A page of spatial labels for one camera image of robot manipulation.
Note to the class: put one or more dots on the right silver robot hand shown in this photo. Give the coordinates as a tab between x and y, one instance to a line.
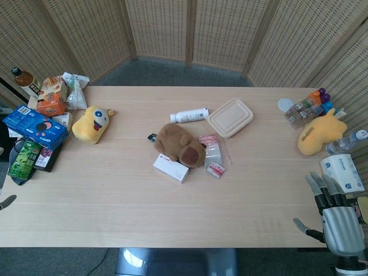
342	227

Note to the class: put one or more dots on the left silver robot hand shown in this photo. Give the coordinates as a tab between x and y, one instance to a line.
7	201

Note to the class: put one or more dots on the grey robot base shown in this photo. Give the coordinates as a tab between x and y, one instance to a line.
175	262

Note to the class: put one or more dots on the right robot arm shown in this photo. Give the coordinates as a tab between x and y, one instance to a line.
349	266

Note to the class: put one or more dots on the brown capybara plush toy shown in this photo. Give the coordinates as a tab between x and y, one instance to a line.
181	143

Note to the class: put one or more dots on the green tea drink carton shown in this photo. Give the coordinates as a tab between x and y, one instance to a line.
24	159

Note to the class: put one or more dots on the white tissue pack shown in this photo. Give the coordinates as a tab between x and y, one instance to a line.
342	174

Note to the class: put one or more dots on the purple grape snack packet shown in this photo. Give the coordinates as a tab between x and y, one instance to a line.
45	156

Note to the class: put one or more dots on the blue Oreo cookie box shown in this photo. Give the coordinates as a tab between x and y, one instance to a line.
31	126

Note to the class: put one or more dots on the clear water bottle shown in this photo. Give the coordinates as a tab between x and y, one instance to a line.
346	142

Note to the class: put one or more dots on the yellow duck plush toy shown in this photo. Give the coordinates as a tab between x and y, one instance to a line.
320	132

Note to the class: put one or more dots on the small beige carton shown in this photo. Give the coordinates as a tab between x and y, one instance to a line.
63	119

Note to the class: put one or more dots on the orange snack box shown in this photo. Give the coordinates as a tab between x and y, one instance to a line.
51	105

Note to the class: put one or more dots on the yellow emoji face plush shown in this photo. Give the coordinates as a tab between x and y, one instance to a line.
90	124

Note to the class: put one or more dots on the dark tea bottle black cap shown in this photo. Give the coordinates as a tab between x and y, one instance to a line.
26	82

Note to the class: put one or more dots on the multipack of small yogurt bottles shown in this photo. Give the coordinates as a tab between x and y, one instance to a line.
309	107

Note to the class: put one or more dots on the biscuit package with wafer picture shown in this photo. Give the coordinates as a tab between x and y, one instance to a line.
51	85

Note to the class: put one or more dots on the white crinkled snack bag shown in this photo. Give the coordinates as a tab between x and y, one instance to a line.
75	92

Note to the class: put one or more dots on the round white lid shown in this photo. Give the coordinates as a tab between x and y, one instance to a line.
285	104

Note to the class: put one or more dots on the small red white packet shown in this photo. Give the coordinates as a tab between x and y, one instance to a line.
215	169

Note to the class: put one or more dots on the clear zip bag red strip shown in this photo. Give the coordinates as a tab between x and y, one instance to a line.
213	149

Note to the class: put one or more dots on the beige lidded food container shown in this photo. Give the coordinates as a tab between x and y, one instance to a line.
230	118

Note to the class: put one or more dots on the black metal clip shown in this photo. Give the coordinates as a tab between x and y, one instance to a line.
151	138

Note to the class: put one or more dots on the white rectangular cardboard box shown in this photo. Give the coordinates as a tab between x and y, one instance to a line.
170	169

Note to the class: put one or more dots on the white plastic bottle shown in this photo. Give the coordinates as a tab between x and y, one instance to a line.
189	115

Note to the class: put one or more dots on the woven bamboo folding screen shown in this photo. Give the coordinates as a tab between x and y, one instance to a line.
184	37

